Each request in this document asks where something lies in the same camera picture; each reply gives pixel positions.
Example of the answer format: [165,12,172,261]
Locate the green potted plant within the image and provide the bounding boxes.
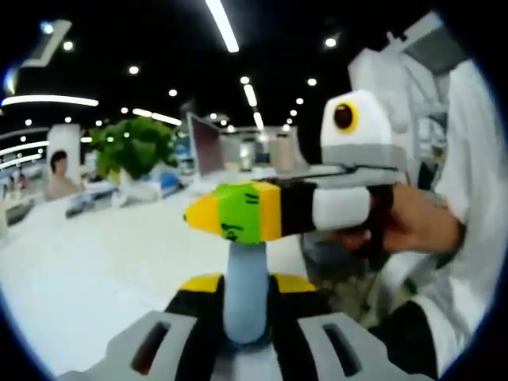
[89,116,180,180]

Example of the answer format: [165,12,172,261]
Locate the straight ceiling light bar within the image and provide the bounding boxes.
[204,0,241,54]

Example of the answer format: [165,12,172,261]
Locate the square ceiling air vent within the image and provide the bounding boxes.
[18,18,73,69]

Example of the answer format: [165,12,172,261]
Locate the blue-grey paper punch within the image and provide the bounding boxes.
[221,241,274,347]

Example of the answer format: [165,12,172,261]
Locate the white controller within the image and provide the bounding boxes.
[112,183,138,208]

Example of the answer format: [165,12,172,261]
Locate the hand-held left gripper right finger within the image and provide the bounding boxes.
[271,272,434,381]

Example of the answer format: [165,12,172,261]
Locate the operator in white shirt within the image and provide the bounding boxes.
[383,59,502,376]

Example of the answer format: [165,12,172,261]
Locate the blue and white box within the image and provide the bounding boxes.
[152,165,184,198]

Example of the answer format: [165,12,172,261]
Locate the person's right hand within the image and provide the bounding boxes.
[340,183,466,256]

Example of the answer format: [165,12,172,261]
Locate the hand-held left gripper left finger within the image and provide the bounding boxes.
[58,272,226,381]

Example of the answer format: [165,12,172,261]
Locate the dark red board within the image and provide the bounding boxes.
[189,112,228,179]

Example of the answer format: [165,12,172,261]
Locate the stack of blue-white documents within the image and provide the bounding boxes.
[64,185,120,219]

